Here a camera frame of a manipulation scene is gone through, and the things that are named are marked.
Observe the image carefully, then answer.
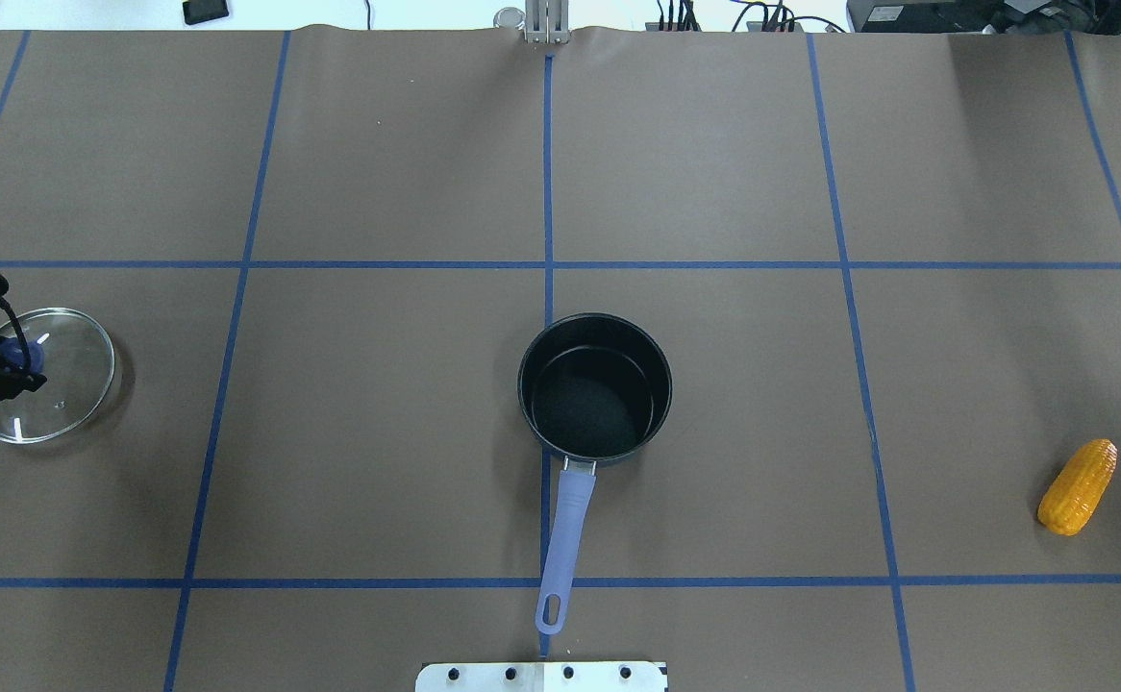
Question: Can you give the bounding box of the glass lid with blue knob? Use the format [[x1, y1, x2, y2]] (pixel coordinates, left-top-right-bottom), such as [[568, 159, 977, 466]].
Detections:
[[0, 308, 121, 444]]

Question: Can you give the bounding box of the yellow plastic corn cob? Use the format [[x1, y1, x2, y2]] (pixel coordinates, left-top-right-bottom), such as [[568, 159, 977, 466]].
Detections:
[[1036, 439, 1118, 537]]

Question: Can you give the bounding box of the small black phone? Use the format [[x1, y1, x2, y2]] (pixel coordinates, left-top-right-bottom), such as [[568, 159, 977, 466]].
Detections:
[[180, 0, 230, 26]]

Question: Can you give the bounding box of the dark blue saucepan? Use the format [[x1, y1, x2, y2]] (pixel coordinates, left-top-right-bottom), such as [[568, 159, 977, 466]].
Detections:
[[516, 312, 671, 636]]

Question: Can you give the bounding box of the white pedestal column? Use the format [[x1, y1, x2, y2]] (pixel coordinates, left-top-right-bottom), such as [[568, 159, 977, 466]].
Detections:
[[414, 659, 670, 691]]

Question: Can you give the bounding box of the aluminium frame post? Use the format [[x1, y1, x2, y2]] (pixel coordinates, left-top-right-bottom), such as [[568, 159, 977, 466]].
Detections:
[[522, 0, 572, 45]]

